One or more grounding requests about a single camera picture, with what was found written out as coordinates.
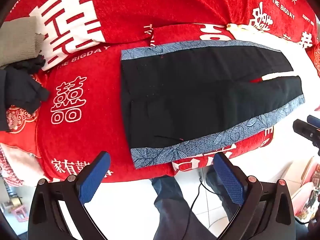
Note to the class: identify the red embroidered pillow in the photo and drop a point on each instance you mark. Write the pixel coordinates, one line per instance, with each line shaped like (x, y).
(17, 140)

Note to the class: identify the pink box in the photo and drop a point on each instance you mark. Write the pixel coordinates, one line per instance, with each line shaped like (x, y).
(305, 195)

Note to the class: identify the pink stool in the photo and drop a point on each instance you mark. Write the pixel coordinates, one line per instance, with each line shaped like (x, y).
(18, 212)

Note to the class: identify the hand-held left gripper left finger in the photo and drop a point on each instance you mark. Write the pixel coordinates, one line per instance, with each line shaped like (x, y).
(93, 177)

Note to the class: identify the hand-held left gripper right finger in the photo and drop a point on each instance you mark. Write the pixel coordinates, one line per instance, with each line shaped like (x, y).
(228, 177)

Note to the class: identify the black crumpled cloth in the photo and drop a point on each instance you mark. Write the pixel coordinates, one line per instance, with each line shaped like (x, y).
(20, 90)

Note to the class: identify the black pants with blue trim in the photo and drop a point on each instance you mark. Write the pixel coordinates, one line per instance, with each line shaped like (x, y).
(187, 92)

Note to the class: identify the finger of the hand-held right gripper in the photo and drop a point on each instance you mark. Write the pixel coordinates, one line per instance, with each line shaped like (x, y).
(306, 131)

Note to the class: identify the red white checkered cloth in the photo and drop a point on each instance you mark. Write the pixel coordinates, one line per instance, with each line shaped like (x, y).
(11, 176)

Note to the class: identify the grey folded cloth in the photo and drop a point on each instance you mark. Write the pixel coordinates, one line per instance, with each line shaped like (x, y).
(17, 40)

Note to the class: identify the red printed blanket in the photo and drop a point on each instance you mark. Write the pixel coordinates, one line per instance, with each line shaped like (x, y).
(100, 130)

